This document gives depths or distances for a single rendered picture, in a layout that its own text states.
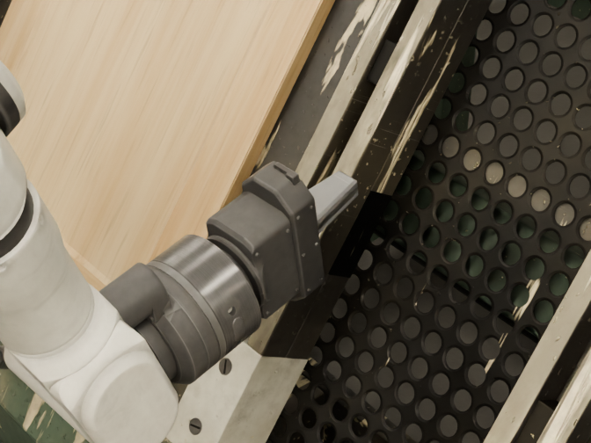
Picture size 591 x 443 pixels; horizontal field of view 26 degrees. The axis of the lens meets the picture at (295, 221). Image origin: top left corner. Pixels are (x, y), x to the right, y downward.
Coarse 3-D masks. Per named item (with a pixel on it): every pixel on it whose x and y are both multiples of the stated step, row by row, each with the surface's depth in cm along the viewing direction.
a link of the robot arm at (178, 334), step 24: (120, 288) 86; (144, 288) 86; (168, 288) 89; (120, 312) 85; (144, 312) 86; (168, 312) 88; (192, 312) 89; (144, 336) 88; (168, 336) 88; (192, 336) 88; (168, 360) 89; (192, 360) 89; (216, 360) 92
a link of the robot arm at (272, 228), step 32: (256, 192) 94; (288, 192) 93; (224, 224) 93; (256, 224) 93; (288, 224) 93; (160, 256) 92; (192, 256) 91; (224, 256) 91; (256, 256) 92; (288, 256) 95; (320, 256) 98; (192, 288) 89; (224, 288) 90; (256, 288) 93; (288, 288) 97; (224, 320) 90; (256, 320) 92; (224, 352) 92
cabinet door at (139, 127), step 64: (64, 0) 146; (128, 0) 140; (192, 0) 134; (256, 0) 128; (320, 0) 123; (64, 64) 145; (128, 64) 138; (192, 64) 133; (256, 64) 127; (64, 128) 144; (128, 128) 137; (192, 128) 131; (256, 128) 126; (64, 192) 142; (128, 192) 136; (192, 192) 130; (128, 256) 135
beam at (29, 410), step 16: (0, 384) 140; (16, 384) 138; (0, 400) 139; (16, 400) 138; (32, 400) 136; (16, 416) 137; (32, 416) 136; (48, 416) 134; (32, 432) 136; (48, 432) 134; (64, 432) 132
